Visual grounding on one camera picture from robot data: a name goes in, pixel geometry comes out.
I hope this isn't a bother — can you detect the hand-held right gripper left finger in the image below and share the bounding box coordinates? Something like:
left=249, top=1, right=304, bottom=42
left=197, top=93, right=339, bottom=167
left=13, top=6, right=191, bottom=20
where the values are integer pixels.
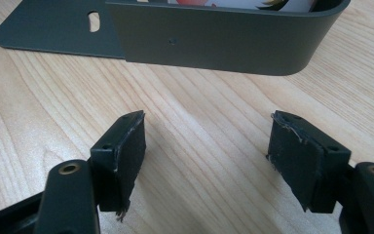
left=90, top=109, right=147, bottom=215

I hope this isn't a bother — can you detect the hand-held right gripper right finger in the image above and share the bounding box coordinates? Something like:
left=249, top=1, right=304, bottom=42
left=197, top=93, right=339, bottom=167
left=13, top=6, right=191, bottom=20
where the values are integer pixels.
left=267, top=109, right=353, bottom=215

